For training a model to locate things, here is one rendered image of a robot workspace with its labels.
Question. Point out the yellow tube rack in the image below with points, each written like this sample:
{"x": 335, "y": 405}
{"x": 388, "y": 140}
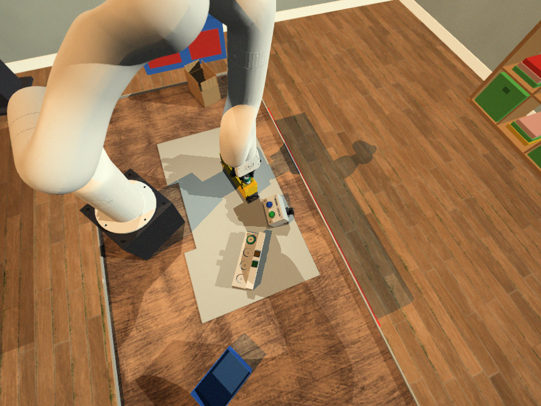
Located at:
{"x": 245, "y": 189}

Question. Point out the blue open tray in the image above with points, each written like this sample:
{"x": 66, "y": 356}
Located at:
{"x": 223, "y": 381}

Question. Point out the beige flat mat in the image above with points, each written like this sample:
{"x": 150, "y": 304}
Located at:
{"x": 219, "y": 217}

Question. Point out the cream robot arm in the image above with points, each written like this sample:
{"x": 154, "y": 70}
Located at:
{"x": 57, "y": 132}

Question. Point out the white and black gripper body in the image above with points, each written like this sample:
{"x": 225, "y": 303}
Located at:
{"x": 248, "y": 165}

